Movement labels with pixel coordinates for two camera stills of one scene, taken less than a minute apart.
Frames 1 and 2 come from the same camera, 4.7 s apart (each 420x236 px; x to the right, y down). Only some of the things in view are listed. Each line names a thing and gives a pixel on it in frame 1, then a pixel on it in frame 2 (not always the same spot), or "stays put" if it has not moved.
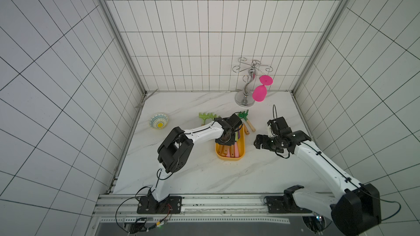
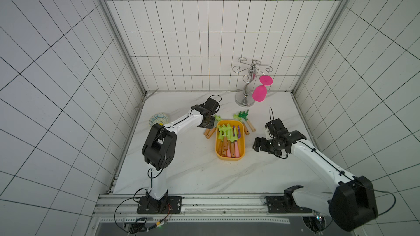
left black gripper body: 229,140 -> 209,125
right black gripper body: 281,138 stays put
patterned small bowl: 158,121 stays put
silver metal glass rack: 245,98 stays put
